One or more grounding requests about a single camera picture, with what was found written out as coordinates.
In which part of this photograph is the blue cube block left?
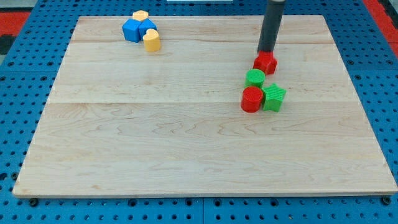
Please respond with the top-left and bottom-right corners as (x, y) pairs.
(122, 19), (141, 43)

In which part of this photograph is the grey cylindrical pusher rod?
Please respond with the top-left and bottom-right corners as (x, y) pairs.
(257, 0), (286, 52)

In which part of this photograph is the red cylinder block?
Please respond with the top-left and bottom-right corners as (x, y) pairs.
(241, 86), (264, 113)

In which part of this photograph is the wooden board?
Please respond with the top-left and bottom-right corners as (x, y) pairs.
(13, 15), (397, 198)

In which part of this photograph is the green star block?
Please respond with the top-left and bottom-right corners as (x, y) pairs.
(262, 83), (287, 112)

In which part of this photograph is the yellow hexagon block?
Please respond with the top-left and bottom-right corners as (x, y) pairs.
(131, 10), (149, 22)

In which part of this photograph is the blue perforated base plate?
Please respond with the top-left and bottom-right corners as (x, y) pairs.
(1, 0), (397, 223)

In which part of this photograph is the red star block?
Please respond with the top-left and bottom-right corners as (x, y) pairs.
(253, 51), (277, 75)

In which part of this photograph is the blue cube block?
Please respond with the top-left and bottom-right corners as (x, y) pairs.
(122, 19), (141, 43)
(139, 19), (157, 40)

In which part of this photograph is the yellow heart block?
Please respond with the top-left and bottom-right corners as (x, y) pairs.
(143, 29), (161, 52)

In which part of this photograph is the blue cube block right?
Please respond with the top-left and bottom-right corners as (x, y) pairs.
(139, 19), (157, 40)

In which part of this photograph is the green cylinder block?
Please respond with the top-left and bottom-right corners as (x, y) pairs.
(244, 68), (266, 88)

